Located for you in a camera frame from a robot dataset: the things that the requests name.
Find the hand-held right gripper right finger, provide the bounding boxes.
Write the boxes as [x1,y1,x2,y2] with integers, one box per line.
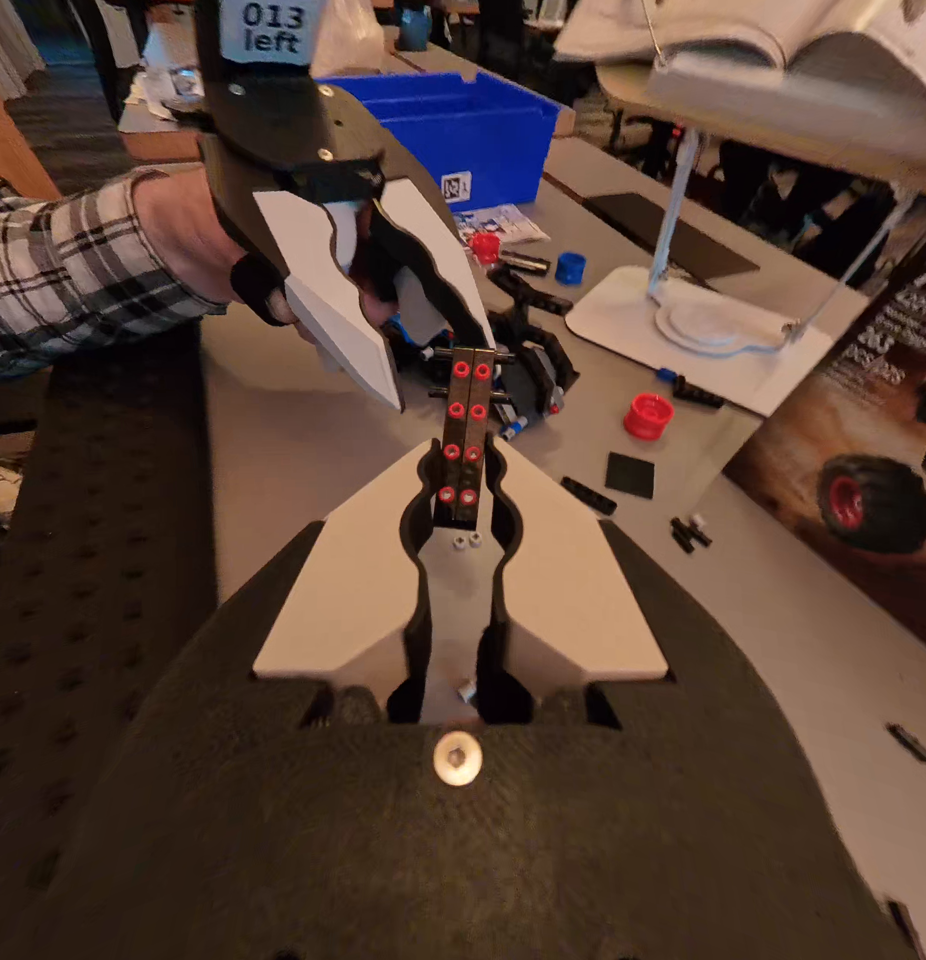
[476,433,671,723]

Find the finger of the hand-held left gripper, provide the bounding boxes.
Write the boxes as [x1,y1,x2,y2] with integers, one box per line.
[251,189,405,414]
[367,176,499,351]

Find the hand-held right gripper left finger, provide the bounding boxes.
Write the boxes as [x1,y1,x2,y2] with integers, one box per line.
[251,438,439,723]

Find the black blue toy car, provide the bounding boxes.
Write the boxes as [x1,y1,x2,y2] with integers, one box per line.
[384,251,581,444]

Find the black beam assembly red pins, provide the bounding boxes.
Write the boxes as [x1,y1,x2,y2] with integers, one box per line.
[427,345,518,528]

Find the instruction book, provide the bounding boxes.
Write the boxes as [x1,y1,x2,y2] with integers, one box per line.
[553,0,926,99]

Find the person's left forearm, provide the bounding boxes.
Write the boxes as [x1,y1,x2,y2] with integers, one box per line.
[0,168,231,380]

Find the light grey desk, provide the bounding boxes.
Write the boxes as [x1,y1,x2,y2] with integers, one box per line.
[200,45,926,960]

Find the black desk mat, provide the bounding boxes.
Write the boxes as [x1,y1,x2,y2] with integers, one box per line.
[585,191,761,284]

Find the person's left hand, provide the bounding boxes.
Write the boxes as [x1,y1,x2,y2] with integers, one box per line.
[131,171,402,350]

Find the black short beam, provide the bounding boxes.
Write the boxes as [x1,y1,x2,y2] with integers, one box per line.
[560,476,618,517]

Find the blue storage bin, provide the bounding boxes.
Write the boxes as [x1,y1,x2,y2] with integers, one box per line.
[316,69,563,226]

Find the clear plastic bag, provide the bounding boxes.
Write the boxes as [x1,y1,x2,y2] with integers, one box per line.
[309,0,386,78]

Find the black square tile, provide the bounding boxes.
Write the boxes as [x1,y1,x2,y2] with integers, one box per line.
[604,451,656,500]

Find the white book stand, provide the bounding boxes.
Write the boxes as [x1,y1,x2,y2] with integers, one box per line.
[564,264,836,418]

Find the dark dimpled panel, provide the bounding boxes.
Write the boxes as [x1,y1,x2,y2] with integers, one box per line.
[0,360,220,960]

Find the white oval stand base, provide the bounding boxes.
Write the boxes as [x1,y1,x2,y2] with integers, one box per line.
[654,294,803,359]

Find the toy set box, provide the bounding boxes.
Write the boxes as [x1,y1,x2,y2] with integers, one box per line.
[721,225,926,654]

